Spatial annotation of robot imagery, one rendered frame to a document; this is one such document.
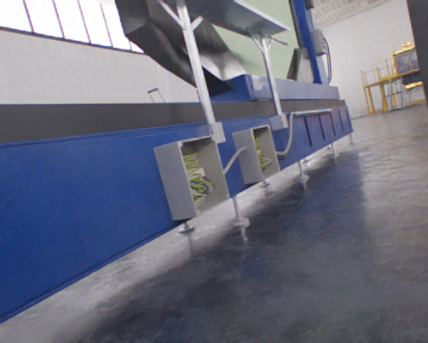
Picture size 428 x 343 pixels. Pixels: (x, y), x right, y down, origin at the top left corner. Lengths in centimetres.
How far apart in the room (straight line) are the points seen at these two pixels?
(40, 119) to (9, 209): 29
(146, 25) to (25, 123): 103
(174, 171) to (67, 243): 51
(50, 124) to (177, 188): 53
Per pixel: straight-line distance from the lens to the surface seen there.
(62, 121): 128
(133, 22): 211
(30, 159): 115
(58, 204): 117
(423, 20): 249
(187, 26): 188
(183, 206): 148
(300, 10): 534
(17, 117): 120
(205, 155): 172
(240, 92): 260
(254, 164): 209
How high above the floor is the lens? 45
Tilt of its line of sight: 3 degrees down
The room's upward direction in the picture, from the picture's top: 14 degrees counter-clockwise
